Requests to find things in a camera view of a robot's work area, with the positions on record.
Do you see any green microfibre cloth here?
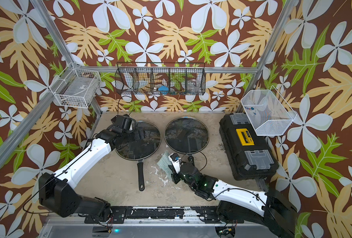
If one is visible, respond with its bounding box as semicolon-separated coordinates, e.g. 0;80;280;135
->
157;150;172;178

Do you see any glass pot lid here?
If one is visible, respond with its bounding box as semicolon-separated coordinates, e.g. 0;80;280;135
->
164;116;209;154
115;121;162;161

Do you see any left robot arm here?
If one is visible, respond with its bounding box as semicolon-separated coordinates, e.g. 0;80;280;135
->
38;114;136;223

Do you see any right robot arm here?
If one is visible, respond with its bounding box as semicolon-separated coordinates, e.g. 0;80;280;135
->
168;153;298;238

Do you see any left black frying pan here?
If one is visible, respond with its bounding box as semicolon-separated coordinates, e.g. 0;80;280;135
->
129;156;150;191

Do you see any blue object in basket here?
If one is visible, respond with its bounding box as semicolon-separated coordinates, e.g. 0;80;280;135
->
158;86;170;95

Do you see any black tool case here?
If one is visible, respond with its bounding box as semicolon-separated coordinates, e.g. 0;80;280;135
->
219;113;278;180

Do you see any white mesh basket right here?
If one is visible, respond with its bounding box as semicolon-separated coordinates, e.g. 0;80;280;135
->
241;89;297;137

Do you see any white wire basket left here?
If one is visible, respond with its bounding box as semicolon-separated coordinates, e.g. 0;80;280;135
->
50;63;101;109

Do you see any black wire basket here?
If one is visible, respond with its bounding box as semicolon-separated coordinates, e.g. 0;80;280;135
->
114;62;206;96

